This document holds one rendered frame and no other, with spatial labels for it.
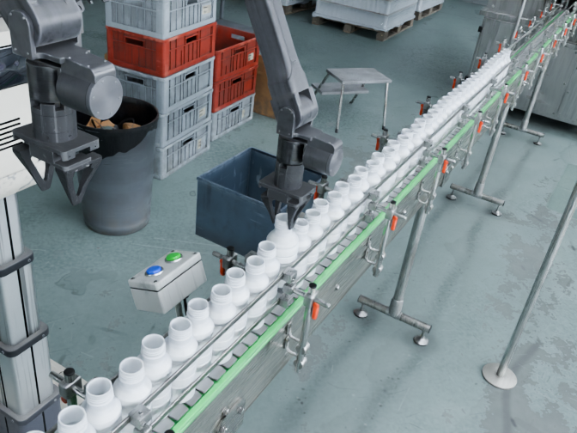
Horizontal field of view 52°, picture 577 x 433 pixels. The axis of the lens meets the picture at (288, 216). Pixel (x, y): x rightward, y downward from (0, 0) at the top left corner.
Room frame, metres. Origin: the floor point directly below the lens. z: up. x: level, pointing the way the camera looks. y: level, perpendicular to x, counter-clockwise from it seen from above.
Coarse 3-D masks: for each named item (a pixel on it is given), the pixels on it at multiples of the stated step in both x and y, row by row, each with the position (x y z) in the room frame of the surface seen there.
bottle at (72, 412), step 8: (64, 408) 0.55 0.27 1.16; (72, 408) 0.55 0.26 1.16; (80, 408) 0.55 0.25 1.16; (64, 416) 0.55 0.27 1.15; (72, 416) 0.55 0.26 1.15; (80, 416) 0.55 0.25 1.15; (64, 424) 0.52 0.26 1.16; (72, 424) 0.57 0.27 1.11; (80, 424) 0.53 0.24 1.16; (88, 424) 0.56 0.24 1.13; (56, 432) 0.54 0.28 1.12; (64, 432) 0.52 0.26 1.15; (72, 432) 0.52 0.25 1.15; (80, 432) 0.53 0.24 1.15; (88, 432) 0.54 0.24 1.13
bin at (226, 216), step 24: (216, 168) 1.75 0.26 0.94; (240, 168) 1.88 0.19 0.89; (264, 168) 1.90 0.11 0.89; (216, 192) 1.63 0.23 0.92; (240, 192) 1.89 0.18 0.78; (216, 216) 1.62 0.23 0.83; (240, 216) 1.59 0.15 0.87; (264, 216) 1.55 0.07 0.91; (216, 240) 1.62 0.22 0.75; (240, 240) 1.58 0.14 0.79; (264, 240) 1.54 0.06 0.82
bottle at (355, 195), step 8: (352, 176) 1.39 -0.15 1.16; (360, 176) 1.39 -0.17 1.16; (352, 184) 1.36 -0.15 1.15; (360, 184) 1.37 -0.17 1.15; (352, 192) 1.36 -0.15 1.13; (360, 192) 1.37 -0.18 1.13; (352, 200) 1.35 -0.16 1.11; (360, 200) 1.36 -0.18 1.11; (360, 208) 1.37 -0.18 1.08; (352, 216) 1.35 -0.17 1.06; (352, 224) 1.35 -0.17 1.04; (352, 232) 1.36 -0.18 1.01
